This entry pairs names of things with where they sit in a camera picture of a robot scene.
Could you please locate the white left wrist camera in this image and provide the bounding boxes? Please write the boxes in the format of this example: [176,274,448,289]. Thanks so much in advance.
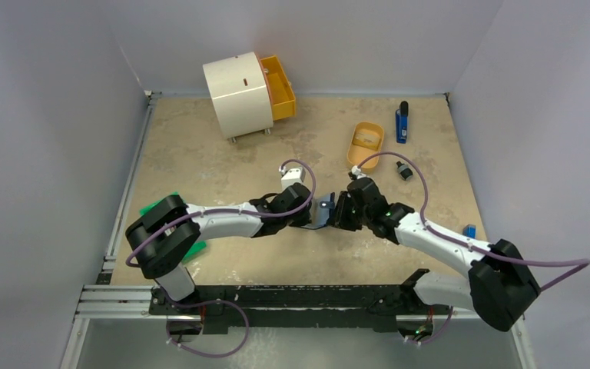
[280,166,306,190]

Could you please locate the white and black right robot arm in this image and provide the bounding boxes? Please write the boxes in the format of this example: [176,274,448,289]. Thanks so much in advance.
[327,177,541,331]

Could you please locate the orange oval tray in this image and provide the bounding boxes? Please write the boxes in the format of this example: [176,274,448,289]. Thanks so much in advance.
[346,121,385,168]

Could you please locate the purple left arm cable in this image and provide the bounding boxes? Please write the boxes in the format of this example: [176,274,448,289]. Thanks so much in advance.
[125,158,318,358]

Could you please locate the blue leather card holder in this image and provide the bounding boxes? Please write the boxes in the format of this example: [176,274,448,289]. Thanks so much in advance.
[307,192,336,230]

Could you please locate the white cylindrical drawer cabinet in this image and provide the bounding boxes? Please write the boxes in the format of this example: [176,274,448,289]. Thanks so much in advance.
[203,52,273,142]

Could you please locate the card inside orange tray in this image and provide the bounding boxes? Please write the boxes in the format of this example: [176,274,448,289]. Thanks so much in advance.
[352,128,380,151]

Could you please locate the green plastic bin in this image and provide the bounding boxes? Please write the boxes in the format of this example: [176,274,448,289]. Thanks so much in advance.
[139,191,207,263]

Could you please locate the small blue box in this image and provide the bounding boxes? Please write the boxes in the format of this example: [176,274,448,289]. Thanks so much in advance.
[462,224,477,238]

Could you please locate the blue and black stapler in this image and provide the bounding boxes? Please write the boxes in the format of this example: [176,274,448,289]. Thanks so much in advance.
[395,101,409,144]

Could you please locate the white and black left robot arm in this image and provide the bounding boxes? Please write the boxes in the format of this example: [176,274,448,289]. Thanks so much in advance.
[125,183,313,314]

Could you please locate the yellow open drawer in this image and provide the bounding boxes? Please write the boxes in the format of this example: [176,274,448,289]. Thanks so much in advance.
[260,55,297,121]

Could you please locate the aluminium frame rail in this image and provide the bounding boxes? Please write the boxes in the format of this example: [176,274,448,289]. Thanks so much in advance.
[75,91,163,319]

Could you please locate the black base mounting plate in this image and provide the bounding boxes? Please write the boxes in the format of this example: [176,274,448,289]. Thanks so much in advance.
[149,282,449,334]

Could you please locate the small black round knob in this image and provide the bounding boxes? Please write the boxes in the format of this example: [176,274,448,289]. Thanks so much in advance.
[396,161,413,181]

